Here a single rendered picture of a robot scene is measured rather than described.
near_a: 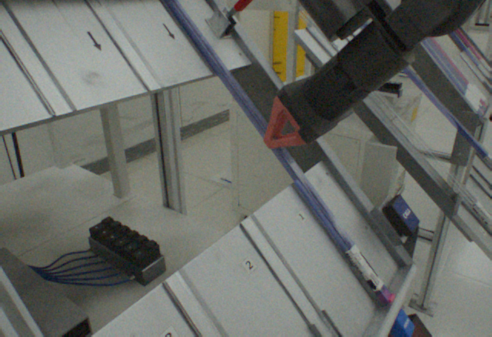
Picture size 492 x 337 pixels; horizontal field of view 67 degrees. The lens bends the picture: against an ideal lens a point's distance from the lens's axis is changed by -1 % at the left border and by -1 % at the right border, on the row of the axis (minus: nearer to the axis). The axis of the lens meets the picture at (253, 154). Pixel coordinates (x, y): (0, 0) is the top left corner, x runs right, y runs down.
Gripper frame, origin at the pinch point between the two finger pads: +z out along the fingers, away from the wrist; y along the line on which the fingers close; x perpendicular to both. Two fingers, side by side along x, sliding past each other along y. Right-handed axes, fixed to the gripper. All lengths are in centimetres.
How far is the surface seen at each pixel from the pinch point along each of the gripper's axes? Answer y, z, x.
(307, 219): 2.4, 1.0, 10.9
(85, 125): -72, 166, -86
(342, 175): -8.1, -0.1, 9.6
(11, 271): 23.3, 41.7, -7.7
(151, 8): 3.6, 1.2, -23.5
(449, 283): -101, 49, 78
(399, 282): -3.7, -0.4, 25.1
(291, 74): -86, 42, -25
